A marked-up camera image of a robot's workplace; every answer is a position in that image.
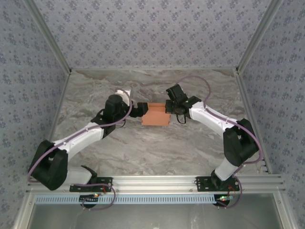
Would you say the orange paper box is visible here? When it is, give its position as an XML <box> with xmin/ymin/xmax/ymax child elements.
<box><xmin>141</xmin><ymin>102</ymin><xmax>171</xmax><ymax>127</ymax></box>

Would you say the small black electronics board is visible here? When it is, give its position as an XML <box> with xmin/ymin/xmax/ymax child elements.
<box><xmin>80</xmin><ymin>193</ymin><xmax>100</xmax><ymax>204</ymax></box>
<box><xmin>215</xmin><ymin>194</ymin><xmax>233</xmax><ymax>206</ymax></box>

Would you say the grey metal panel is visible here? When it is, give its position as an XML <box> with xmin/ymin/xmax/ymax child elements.
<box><xmin>30</xmin><ymin>203</ymin><xmax>284</xmax><ymax>229</ymax></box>

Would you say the aluminium table side rail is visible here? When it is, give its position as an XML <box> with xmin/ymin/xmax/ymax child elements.
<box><xmin>234</xmin><ymin>69</ymin><xmax>272</xmax><ymax>175</ymax></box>
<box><xmin>38</xmin><ymin>69</ymin><xmax>73</xmax><ymax>177</ymax></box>

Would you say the long aluminium base rail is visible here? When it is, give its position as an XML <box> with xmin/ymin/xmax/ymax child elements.
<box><xmin>26</xmin><ymin>175</ymin><xmax>285</xmax><ymax>193</ymax></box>

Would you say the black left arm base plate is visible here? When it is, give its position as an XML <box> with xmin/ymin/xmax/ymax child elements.
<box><xmin>69</xmin><ymin>176</ymin><xmax>113</xmax><ymax>193</ymax></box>

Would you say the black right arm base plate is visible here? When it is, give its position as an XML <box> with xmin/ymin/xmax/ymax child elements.
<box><xmin>195</xmin><ymin>176</ymin><xmax>240</xmax><ymax>193</ymax></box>

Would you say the slotted white cable duct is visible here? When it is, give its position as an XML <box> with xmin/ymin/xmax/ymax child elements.
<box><xmin>35</xmin><ymin>194</ymin><xmax>272</xmax><ymax>205</ymax></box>

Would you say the aluminium frame post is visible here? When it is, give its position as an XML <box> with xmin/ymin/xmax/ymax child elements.
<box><xmin>235</xmin><ymin>0</ymin><xmax>286</xmax><ymax>73</ymax></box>
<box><xmin>23</xmin><ymin>0</ymin><xmax>72</xmax><ymax>73</ymax></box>

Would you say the aluminium frame leg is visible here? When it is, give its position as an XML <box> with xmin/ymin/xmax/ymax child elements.
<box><xmin>272</xmin><ymin>192</ymin><xmax>297</xmax><ymax>229</ymax></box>
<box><xmin>9</xmin><ymin>192</ymin><xmax>37</xmax><ymax>229</ymax></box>

